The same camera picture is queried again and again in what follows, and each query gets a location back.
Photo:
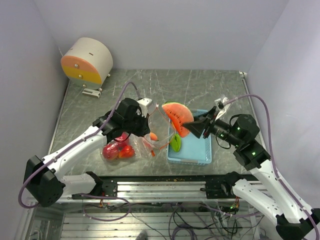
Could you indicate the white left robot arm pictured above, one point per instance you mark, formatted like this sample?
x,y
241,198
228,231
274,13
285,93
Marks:
x,y
46,178

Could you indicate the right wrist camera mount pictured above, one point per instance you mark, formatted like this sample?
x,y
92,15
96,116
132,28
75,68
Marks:
x,y
222,106

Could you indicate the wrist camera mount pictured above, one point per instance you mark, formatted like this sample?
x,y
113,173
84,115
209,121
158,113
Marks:
x,y
222,106
144,104

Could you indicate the watermelon slice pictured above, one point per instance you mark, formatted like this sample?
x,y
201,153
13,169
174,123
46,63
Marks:
x,y
178,114

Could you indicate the green fruit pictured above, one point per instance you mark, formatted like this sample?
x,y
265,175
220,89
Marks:
x,y
176,143

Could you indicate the round beige drawer box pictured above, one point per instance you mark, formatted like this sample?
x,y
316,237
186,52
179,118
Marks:
x,y
87,63

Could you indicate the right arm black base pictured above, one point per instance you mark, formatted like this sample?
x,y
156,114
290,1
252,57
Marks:
x,y
220,187

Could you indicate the clear zip bag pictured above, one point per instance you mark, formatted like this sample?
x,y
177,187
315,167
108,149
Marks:
x,y
123,161
160,124

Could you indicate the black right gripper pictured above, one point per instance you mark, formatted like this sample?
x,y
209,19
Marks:
x,y
201,122

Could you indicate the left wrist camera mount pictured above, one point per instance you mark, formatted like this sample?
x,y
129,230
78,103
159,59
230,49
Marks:
x,y
144,104

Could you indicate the orange fruit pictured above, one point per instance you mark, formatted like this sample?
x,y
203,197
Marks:
x,y
153,137

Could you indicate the red apple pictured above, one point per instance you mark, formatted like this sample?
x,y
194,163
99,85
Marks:
x,y
126,152
122,141
110,152

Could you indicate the small white bracket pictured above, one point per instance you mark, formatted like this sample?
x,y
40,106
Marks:
x,y
91,93

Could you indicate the blue plastic basket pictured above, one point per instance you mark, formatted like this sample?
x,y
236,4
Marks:
x,y
193,150

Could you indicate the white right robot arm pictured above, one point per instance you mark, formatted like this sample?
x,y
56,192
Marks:
x,y
293,217

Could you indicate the clear zip top bag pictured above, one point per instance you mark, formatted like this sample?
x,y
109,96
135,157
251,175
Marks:
x,y
160,124

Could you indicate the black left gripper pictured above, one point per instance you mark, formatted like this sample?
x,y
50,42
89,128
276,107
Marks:
x,y
144,129

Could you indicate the white corner clip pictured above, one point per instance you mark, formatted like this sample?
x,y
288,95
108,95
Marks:
x,y
243,74

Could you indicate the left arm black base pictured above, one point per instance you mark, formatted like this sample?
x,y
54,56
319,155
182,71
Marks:
x,y
103,186

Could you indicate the aluminium rail frame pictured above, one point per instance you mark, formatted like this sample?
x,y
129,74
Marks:
x,y
153,190

